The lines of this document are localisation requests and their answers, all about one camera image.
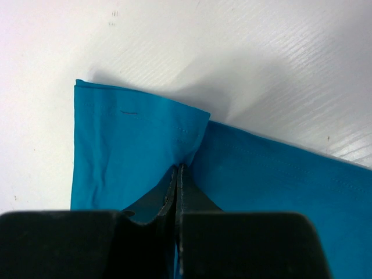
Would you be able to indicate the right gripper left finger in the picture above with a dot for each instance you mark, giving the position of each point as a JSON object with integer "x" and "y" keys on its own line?
{"x": 136, "y": 242}

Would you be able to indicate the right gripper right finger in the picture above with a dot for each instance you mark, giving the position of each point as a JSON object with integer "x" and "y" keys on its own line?
{"x": 213, "y": 243}

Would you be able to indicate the teal t shirt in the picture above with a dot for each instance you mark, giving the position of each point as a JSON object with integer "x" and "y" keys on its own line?
{"x": 125, "y": 141}

